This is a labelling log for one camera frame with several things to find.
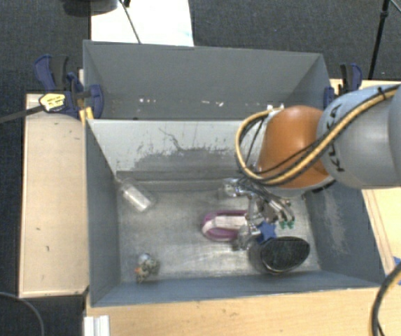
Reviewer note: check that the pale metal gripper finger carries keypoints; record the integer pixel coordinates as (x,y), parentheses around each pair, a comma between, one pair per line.
(244,238)
(254,227)

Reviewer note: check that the blue star shape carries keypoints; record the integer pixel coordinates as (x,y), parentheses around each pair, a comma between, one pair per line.
(268,230)

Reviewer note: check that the black oval brush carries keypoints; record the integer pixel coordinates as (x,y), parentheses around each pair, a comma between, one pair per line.
(282,254)

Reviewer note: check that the grey metal bin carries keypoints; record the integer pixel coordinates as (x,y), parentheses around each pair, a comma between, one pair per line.
(186,145)

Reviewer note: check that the pale wood flat board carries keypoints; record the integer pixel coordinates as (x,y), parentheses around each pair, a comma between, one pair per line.
(55,194)

